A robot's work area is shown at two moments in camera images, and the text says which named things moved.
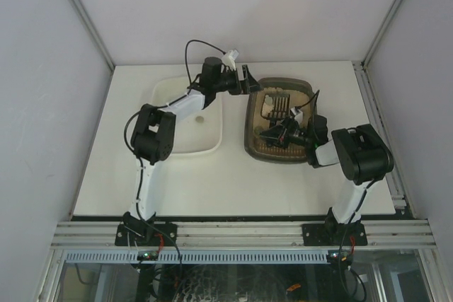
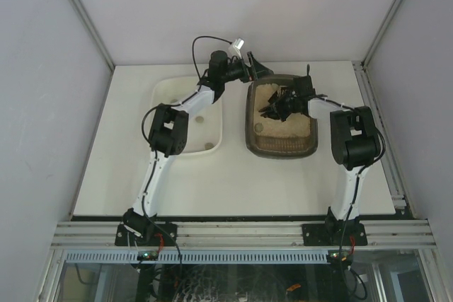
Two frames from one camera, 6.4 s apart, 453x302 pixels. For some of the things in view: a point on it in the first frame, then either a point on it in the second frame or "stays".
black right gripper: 281,134 to 283,105
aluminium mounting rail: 383,235 stays
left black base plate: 156,235 stays
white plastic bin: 200,131 stays
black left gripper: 243,80 to 250,67
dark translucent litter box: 280,99 stays
